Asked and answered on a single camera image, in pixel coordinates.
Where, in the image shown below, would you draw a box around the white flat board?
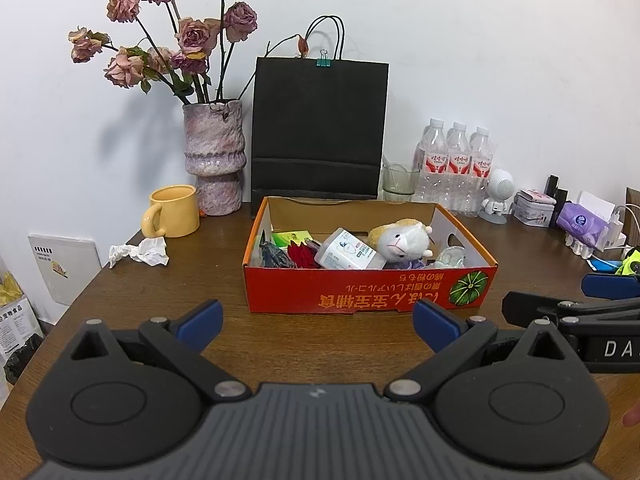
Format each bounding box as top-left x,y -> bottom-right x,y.
27,233 -> 103,307

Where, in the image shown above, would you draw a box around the white charging cable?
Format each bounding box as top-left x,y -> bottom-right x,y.
612,204 -> 640,241

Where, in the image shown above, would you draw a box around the small printed tin box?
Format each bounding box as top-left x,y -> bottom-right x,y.
512,189 -> 557,228

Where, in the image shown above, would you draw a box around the green paper packet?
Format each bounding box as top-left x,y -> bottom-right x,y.
271,229 -> 313,248

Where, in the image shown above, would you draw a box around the brown board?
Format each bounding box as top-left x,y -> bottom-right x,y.
625,187 -> 640,251

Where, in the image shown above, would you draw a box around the red fabric rose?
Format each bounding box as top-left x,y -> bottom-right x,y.
286,240 -> 323,268

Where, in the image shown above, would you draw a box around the white charger plug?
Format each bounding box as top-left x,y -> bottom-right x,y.
606,210 -> 626,250

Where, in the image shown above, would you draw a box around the clear plastic bag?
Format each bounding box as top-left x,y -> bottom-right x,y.
427,246 -> 467,269

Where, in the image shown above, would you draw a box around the clear glass cup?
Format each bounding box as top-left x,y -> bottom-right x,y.
381,155 -> 421,203

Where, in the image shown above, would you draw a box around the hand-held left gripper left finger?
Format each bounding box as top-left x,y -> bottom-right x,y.
70,299 -> 252,403

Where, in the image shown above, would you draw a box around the yellow mug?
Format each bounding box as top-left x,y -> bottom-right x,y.
141,184 -> 201,239

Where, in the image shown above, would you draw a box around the dried pink roses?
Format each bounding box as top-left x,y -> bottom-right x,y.
68,0 -> 311,106

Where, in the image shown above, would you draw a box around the cardboard box with yellow bags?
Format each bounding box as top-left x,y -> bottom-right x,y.
0,272 -> 46,386

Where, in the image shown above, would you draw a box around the black paper bag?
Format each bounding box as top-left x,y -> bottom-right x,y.
250,15 -> 390,206

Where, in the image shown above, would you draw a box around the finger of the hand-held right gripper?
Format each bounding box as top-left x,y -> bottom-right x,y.
501,291 -> 640,332
581,272 -> 640,300

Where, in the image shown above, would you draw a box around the small crumpled white tissue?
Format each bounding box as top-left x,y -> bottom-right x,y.
109,236 -> 170,268

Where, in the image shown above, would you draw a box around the water bottle red label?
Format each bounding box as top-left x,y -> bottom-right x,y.
446,121 -> 471,211
414,118 -> 448,206
467,126 -> 493,218

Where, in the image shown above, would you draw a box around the white power strip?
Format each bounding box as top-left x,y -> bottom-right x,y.
565,232 -> 633,260

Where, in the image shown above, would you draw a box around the clear cotton swab container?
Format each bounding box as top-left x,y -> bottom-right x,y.
314,227 -> 387,271

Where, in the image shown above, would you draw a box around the white and yellow plush sheep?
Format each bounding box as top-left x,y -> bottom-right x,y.
368,217 -> 435,263

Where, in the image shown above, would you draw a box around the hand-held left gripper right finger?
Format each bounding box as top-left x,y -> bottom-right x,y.
384,299 -> 572,403

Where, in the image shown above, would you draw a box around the purple textured vase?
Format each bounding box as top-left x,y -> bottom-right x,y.
182,100 -> 247,217

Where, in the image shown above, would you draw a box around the purple tissue pack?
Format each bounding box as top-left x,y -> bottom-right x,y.
556,190 -> 617,248

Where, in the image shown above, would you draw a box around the white robot figurine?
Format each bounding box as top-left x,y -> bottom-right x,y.
479,167 -> 516,225

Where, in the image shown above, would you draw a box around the small black box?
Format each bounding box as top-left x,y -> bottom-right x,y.
545,175 -> 570,228

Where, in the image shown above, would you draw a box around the red cardboard box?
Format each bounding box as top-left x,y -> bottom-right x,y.
242,196 -> 499,315

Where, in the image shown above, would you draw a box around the dark snack wrapper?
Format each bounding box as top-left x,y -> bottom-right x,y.
257,230 -> 296,268

